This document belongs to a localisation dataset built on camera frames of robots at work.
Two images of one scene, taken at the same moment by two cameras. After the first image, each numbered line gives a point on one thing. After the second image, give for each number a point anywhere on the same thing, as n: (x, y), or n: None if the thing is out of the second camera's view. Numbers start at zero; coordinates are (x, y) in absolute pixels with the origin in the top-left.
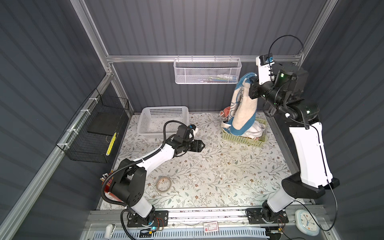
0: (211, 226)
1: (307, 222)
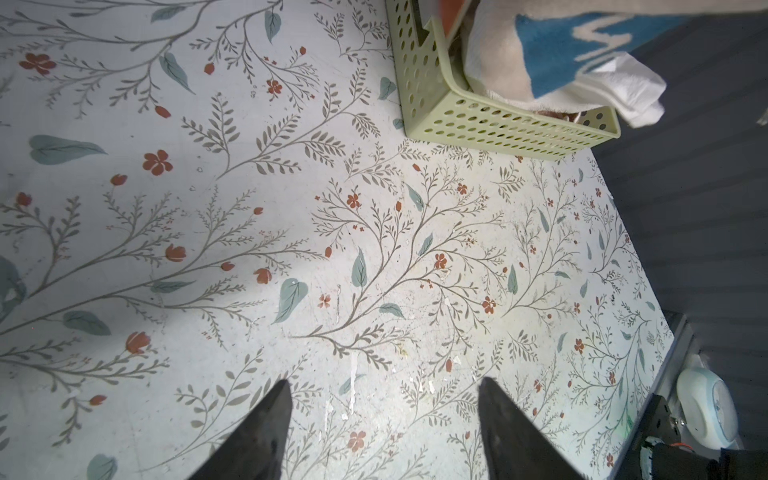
0: None
1: (708, 405)
